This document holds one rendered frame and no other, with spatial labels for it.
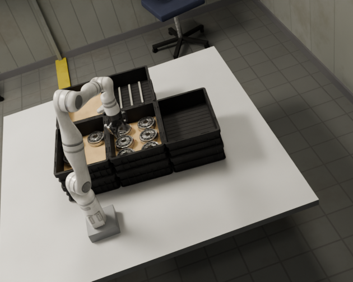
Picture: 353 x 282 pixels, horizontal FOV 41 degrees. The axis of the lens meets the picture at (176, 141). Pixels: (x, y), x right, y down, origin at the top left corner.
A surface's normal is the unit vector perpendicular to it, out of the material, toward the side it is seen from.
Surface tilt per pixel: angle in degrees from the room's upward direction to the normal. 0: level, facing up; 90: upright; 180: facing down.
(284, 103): 0
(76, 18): 90
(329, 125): 0
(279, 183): 0
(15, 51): 90
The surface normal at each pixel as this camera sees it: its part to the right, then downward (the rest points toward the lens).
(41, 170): -0.22, -0.72
